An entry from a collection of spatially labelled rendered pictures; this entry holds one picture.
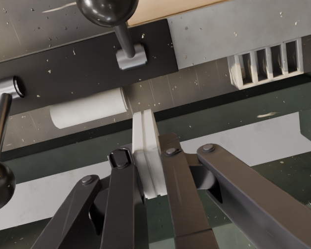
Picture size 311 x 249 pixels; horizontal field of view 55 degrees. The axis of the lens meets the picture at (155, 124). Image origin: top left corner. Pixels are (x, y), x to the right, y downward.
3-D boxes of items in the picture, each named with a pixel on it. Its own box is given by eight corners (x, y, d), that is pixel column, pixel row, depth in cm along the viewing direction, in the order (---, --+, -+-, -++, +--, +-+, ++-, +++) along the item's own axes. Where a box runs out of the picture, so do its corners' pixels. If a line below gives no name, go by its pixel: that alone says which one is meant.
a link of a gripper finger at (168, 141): (164, 175, 14) (225, 159, 14) (157, 135, 19) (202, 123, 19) (172, 200, 15) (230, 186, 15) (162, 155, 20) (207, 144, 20)
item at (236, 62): (290, 68, 34) (304, 73, 32) (230, 84, 35) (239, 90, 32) (287, 33, 33) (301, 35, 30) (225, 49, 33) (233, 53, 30)
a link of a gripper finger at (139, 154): (159, 197, 17) (146, 200, 17) (152, 145, 23) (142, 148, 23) (145, 150, 16) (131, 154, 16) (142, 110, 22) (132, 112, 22)
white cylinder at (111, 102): (62, 123, 35) (129, 106, 35) (57, 133, 32) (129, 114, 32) (53, 99, 34) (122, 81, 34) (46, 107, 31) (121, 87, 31)
